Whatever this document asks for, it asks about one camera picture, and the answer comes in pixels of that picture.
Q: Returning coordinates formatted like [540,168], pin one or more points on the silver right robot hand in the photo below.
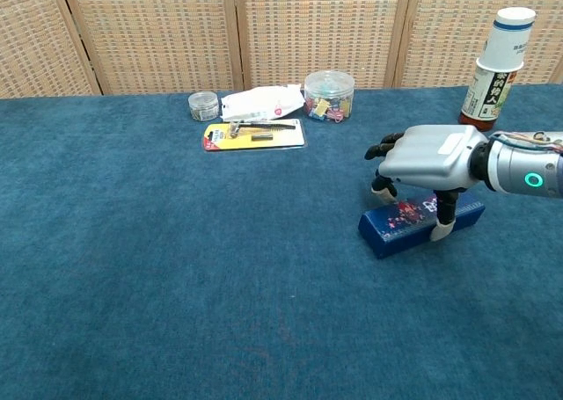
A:
[431,154]

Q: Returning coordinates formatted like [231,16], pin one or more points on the blue cardboard glasses box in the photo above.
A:
[396,235]

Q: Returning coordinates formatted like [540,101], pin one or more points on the brown tea bottle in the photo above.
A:
[484,105]

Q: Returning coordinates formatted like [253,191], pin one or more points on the clear jar of binder clips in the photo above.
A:
[329,94]

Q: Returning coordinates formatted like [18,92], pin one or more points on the yellow razor blister pack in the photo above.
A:
[281,138]

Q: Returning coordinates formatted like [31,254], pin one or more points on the white wet wipes pack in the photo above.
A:
[259,103]

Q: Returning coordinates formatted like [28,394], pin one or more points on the small clear pin jar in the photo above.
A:
[203,106]

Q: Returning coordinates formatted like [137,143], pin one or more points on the woven bamboo folding screen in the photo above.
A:
[154,35]

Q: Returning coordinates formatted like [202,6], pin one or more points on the blue carpet table cover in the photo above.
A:
[132,242]

